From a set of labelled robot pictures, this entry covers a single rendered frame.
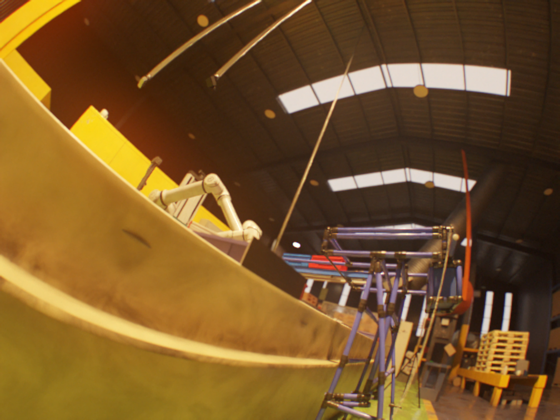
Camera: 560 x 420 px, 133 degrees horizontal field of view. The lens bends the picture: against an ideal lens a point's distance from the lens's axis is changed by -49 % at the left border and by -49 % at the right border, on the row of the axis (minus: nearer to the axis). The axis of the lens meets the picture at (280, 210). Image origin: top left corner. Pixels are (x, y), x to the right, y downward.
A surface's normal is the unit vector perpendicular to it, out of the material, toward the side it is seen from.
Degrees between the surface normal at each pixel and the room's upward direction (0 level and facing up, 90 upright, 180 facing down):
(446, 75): 169
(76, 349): 90
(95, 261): 89
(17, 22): 90
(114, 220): 91
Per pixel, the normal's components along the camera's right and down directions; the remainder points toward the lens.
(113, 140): 0.80, 0.06
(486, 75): -0.51, 0.81
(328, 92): -0.21, 0.83
